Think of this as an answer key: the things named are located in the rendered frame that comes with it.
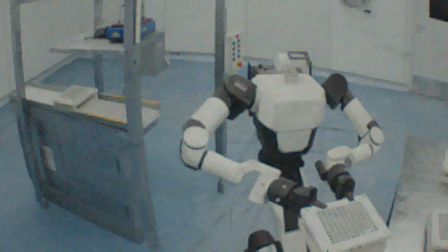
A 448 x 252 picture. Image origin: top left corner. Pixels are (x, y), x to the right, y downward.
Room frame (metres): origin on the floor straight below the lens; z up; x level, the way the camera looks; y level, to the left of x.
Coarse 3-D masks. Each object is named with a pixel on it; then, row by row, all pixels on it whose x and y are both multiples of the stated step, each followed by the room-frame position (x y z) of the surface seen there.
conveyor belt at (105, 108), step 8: (32, 88) 2.67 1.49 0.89; (40, 88) 2.65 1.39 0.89; (32, 96) 2.50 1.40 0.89; (40, 96) 2.48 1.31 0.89; (48, 96) 2.47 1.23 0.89; (96, 104) 2.29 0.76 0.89; (104, 104) 2.29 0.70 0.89; (112, 104) 2.28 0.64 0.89; (120, 104) 2.28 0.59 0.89; (88, 112) 2.18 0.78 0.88; (96, 112) 2.17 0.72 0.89; (104, 112) 2.17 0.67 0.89; (112, 112) 2.17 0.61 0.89; (120, 112) 2.16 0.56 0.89; (144, 112) 2.16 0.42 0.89; (152, 112) 2.16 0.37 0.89; (144, 120) 2.07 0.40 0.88; (152, 120) 2.11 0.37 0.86; (144, 128) 2.04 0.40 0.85
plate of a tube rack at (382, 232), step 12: (336, 204) 1.05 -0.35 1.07; (312, 216) 1.00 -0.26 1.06; (324, 216) 0.99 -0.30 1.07; (372, 216) 0.96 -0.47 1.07; (312, 228) 0.94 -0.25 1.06; (384, 228) 0.88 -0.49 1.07; (324, 240) 0.87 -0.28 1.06; (336, 240) 0.87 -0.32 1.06; (348, 240) 0.86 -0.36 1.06; (360, 240) 0.85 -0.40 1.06; (372, 240) 0.84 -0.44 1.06
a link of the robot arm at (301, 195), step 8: (280, 184) 1.15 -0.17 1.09; (288, 184) 1.14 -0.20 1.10; (296, 184) 1.15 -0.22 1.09; (280, 192) 1.13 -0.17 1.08; (288, 192) 1.12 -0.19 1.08; (296, 192) 1.10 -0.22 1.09; (304, 192) 1.08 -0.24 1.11; (312, 192) 1.09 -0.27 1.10; (280, 200) 1.12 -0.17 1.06; (288, 200) 1.11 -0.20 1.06; (296, 200) 1.09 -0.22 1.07; (304, 200) 1.07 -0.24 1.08; (288, 208) 1.12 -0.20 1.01; (296, 208) 1.09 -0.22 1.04
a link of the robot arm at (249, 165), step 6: (246, 162) 1.24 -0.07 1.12; (252, 162) 1.24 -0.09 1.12; (258, 162) 1.26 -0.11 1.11; (240, 168) 1.23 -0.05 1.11; (246, 168) 1.22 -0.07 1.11; (252, 168) 1.22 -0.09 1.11; (258, 168) 1.22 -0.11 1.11; (264, 168) 1.22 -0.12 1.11; (270, 168) 1.22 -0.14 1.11; (234, 174) 1.22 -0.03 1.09; (240, 174) 1.22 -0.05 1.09; (270, 174) 1.21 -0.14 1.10; (276, 174) 1.21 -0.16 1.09; (234, 180) 1.22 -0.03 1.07; (240, 180) 1.23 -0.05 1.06
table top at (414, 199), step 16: (416, 144) 1.77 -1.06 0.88; (432, 144) 1.77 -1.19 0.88; (416, 160) 1.60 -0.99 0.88; (432, 160) 1.59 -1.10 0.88; (400, 176) 1.47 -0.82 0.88; (416, 176) 1.45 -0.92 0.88; (432, 176) 1.43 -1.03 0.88; (400, 192) 1.33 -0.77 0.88; (416, 192) 1.32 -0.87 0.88; (432, 192) 1.30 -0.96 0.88; (400, 208) 1.22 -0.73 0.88; (416, 208) 1.20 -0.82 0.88; (400, 224) 1.11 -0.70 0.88; (416, 224) 1.09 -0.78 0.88; (400, 240) 1.01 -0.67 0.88; (416, 240) 0.99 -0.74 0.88
